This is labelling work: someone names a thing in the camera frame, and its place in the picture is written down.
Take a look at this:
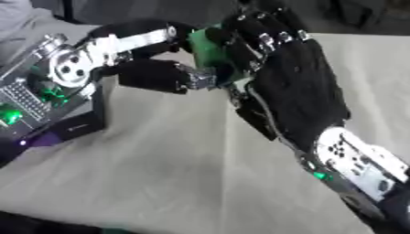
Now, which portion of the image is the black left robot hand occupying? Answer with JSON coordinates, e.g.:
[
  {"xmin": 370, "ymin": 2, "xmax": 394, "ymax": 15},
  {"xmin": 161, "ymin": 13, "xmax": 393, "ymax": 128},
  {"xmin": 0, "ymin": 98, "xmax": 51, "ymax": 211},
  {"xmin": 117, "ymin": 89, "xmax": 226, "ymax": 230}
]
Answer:
[{"xmin": 73, "ymin": 18, "xmax": 220, "ymax": 95}]

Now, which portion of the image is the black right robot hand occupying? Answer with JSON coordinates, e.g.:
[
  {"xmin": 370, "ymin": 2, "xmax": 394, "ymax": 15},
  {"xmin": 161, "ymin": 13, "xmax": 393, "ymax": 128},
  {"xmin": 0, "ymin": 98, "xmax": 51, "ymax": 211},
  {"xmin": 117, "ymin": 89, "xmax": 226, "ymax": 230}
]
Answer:
[{"xmin": 205, "ymin": 5, "xmax": 352, "ymax": 153}]

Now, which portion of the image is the green block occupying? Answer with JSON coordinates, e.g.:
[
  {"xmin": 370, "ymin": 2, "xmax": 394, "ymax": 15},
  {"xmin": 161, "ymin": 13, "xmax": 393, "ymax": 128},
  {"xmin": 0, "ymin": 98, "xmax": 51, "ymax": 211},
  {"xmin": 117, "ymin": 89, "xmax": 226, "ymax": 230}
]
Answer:
[{"xmin": 187, "ymin": 27, "xmax": 241, "ymax": 83}]

